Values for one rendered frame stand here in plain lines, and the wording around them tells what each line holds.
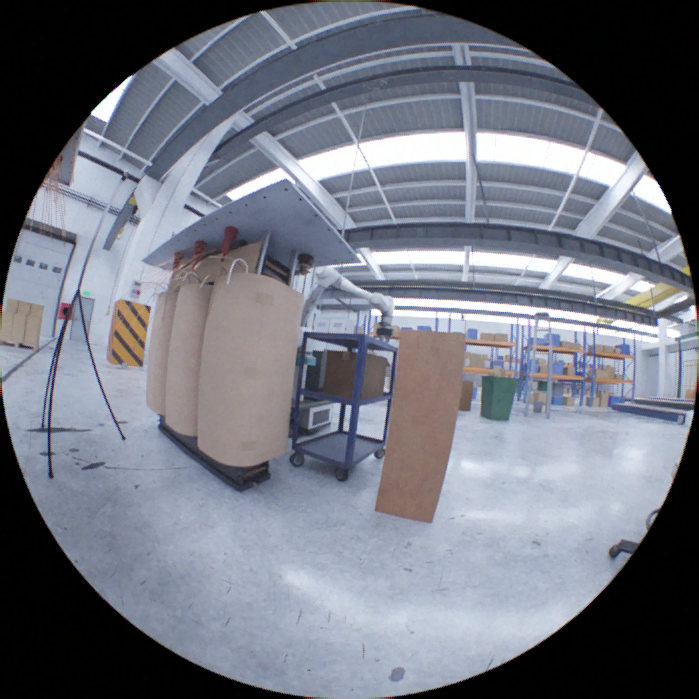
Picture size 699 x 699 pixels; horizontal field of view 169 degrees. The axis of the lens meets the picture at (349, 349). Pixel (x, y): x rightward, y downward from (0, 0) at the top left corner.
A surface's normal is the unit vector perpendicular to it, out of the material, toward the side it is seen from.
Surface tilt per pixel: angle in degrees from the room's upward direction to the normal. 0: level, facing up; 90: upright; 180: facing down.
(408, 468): 90
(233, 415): 90
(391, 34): 180
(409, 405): 90
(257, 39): 175
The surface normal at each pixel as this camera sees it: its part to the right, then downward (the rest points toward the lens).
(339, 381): -0.47, -0.11
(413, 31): -0.11, 0.99
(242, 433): 0.50, 0.00
